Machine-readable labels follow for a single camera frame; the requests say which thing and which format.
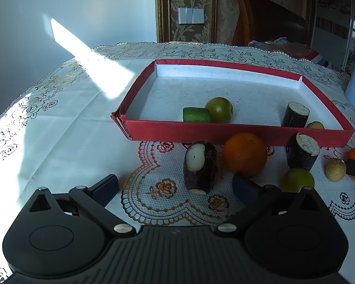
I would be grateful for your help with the wooden chair with cloth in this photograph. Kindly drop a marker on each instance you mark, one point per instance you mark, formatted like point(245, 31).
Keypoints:
point(266, 17)

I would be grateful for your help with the large orange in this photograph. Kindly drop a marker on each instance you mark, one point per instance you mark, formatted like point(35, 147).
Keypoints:
point(245, 155)

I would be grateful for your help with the small yellow potato front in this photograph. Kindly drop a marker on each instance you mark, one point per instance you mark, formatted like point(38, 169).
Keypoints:
point(315, 125)

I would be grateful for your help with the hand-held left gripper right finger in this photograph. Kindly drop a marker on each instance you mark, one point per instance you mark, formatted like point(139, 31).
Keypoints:
point(245, 189)

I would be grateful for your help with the wardrobe sliding door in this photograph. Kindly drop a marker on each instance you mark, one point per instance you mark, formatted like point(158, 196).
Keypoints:
point(331, 20)

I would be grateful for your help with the pink floral blanket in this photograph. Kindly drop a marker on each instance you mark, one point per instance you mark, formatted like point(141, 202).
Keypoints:
point(281, 46)

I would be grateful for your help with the chipped purple sugar cane piece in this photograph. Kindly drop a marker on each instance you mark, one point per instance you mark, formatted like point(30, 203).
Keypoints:
point(300, 159)

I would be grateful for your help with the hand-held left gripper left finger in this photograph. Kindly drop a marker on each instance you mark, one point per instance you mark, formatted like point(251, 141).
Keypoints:
point(108, 188)

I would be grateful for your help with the green cucumber piece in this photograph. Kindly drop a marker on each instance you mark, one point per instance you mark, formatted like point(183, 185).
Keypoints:
point(196, 114)

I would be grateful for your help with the red cardboard box tray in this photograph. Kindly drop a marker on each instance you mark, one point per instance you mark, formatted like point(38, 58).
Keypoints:
point(195, 88)

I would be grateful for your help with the white wall light switch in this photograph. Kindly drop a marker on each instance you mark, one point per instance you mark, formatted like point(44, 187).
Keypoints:
point(191, 15)

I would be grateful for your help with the small yellow round fruit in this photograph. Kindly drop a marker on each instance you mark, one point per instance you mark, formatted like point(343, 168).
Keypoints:
point(335, 170)

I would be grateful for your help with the red blue striped bedding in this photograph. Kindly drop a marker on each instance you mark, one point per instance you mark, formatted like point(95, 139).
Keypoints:
point(315, 59)

